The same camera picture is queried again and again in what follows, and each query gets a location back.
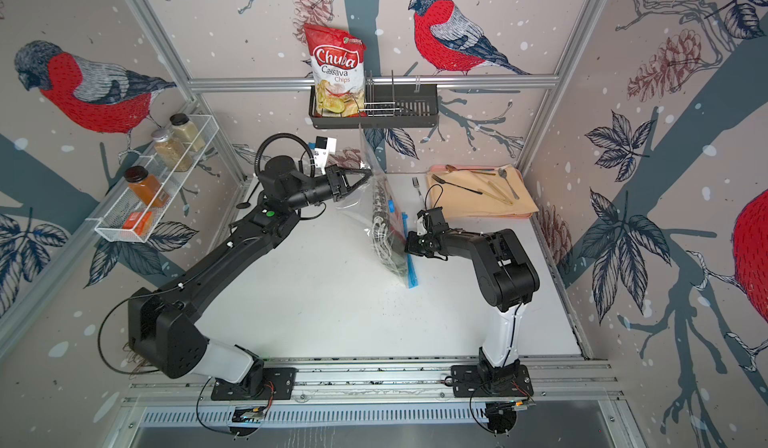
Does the black ladle at table edge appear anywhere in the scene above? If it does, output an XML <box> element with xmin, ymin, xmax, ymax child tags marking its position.
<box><xmin>235</xmin><ymin>177</ymin><xmax>261</xmax><ymax>210</ymax></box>

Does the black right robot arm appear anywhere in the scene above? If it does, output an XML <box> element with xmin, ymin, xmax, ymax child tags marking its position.
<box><xmin>406</xmin><ymin>207</ymin><xmax>540</xmax><ymax>399</ymax></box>

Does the yellow spice jar black lid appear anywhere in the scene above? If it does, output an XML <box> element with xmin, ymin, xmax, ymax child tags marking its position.
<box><xmin>170</xmin><ymin>113</ymin><xmax>206</xmax><ymax>152</ymax></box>

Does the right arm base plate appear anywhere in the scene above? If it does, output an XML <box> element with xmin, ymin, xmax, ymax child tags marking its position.
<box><xmin>448</xmin><ymin>361</ymin><xmax>534</xmax><ymax>398</ymax></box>

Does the red Chuba cassava chips bag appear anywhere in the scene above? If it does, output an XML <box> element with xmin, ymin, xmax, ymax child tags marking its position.
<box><xmin>304</xmin><ymin>24</ymin><xmax>366</xmax><ymax>118</ymax></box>

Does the houndstooth black white scarf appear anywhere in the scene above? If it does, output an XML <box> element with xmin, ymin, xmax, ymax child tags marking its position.
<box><xmin>371</xmin><ymin>177</ymin><xmax>408</xmax><ymax>276</ymax></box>

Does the clear acrylic wall shelf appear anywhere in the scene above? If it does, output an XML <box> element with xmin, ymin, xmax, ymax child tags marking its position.
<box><xmin>95</xmin><ymin>114</ymin><xmax>219</xmax><ymax>243</ymax></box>

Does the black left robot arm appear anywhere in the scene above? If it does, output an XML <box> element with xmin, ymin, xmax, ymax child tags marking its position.
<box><xmin>127</xmin><ymin>155</ymin><xmax>372</xmax><ymax>399</ymax></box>

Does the copper spoon on placemat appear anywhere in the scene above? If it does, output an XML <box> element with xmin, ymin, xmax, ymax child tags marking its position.
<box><xmin>445</xmin><ymin>164</ymin><xmax>498</xmax><ymax>176</ymax></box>

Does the clear vacuum bag blue zipper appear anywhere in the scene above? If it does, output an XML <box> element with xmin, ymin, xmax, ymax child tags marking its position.
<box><xmin>336</xmin><ymin>127</ymin><xmax>418</xmax><ymax>289</ymax></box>

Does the silver fork on table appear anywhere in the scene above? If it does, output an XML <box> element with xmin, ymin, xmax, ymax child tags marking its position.
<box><xmin>411</xmin><ymin>176</ymin><xmax>427</xmax><ymax>208</ymax></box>

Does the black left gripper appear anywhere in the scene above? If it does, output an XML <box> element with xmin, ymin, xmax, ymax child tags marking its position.
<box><xmin>283</xmin><ymin>167</ymin><xmax>370</xmax><ymax>214</ymax></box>

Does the beige placemat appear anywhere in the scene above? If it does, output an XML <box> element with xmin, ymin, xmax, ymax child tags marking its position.
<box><xmin>426</xmin><ymin>165</ymin><xmax>539</xmax><ymax>219</ymax></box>

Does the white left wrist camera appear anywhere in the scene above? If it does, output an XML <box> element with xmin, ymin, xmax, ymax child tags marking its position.
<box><xmin>310</xmin><ymin>136</ymin><xmax>337</xmax><ymax>174</ymax></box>

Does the black wall basket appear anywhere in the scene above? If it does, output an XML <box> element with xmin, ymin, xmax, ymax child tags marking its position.
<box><xmin>308</xmin><ymin>84</ymin><xmax>439</xmax><ymax>130</ymax></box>

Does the silver spoon on placemat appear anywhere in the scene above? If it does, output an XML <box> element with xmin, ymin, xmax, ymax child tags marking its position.
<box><xmin>497</xmin><ymin>168</ymin><xmax>520</xmax><ymax>201</ymax></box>

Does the orange spice jar black lid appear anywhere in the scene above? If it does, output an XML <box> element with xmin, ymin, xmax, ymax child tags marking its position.
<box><xmin>123</xmin><ymin>166</ymin><xmax>169</xmax><ymax>208</ymax></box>

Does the gold utensil on placemat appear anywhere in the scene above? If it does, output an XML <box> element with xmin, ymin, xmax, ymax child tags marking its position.
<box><xmin>485</xmin><ymin>180</ymin><xmax>514</xmax><ymax>205</ymax></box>

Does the pink tray under placemat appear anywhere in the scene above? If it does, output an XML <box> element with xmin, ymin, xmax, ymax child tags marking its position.
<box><xmin>429</xmin><ymin>164</ymin><xmax>491</xmax><ymax>173</ymax></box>

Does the small orange box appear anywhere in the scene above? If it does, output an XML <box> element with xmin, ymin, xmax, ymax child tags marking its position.
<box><xmin>122</xmin><ymin>211</ymin><xmax>154</xmax><ymax>237</ymax></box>

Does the tan spice jar middle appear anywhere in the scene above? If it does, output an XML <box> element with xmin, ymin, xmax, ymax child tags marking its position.
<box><xmin>151</xmin><ymin>128</ymin><xmax>193</xmax><ymax>172</ymax></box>

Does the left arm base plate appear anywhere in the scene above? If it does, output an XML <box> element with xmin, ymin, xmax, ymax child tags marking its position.
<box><xmin>211</xmin><ymin>367</ymin><xmax>298</xmax><ymax>401</ymax></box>

